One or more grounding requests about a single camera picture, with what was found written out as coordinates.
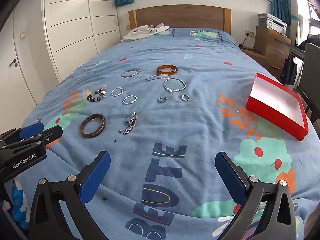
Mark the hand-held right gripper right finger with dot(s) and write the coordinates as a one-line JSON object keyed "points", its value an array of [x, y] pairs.
{"points": [[230, 177]]}

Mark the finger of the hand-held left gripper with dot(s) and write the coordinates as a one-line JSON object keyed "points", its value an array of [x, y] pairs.
{"points": [[51, 135], [31, 130]]}

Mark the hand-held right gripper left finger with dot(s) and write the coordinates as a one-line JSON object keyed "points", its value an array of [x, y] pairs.
{"points": [[96, 177]]}

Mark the dark brown bangle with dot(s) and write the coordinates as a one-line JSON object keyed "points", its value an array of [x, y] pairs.
{"points": [[86, 136]]}

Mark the twisted silver hoop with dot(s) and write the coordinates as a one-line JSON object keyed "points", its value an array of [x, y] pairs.
{"points": [[113, 93], [125, 102]]}

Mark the red cardboard box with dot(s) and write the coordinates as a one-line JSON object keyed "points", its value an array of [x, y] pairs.
{"points": [[272, 97]]}

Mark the white door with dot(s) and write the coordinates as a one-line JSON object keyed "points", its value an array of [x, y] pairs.
{"points": [[17, 85]]}

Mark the blue printed blanket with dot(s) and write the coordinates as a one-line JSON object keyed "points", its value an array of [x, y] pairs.
{"points": [[160, 130]]}

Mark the thin silver bangle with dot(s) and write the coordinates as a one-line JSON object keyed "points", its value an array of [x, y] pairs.
{"points": [[125, 75]]}

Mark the white wardrobe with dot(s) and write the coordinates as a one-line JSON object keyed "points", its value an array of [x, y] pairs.
{"points": [[75, 30]]}

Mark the dark hanging bag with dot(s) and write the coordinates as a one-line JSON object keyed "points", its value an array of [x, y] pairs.
{"points": [[288, 71]]}

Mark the low wooden nightstand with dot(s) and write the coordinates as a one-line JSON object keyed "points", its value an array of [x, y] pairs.
{"points": [[260, 58]]}

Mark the amber bangle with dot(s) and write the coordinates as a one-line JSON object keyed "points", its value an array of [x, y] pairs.
{"points": [[162, 72]]}

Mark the white garment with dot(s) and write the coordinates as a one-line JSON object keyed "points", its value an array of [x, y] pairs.
{"points": [[140, 33]]}

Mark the grey chair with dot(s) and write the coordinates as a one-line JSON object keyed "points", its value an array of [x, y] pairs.
{"points": [[311, 67]]}

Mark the wooden drawer cabinet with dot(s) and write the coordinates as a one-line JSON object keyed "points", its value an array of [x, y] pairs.
{"points": [[271, 46]]}

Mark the grey desk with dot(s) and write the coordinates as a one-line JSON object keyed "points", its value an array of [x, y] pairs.
{"points": [[296, 52]]}

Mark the black backpack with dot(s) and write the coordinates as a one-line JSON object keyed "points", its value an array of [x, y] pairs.
{"points": [[311, 40]]}

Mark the white printer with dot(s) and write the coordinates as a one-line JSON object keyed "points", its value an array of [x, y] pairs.
{"points": [[271, 22]]}

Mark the wooden headboard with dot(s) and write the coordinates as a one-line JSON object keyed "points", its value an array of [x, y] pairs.
{"points": [[180, 16]]}

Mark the white light switch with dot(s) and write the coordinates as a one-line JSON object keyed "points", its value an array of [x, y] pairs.
{"points": [[23, 35]]}

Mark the white wall socket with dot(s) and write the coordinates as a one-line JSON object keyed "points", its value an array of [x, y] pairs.
{"points": [[249, 33]]}

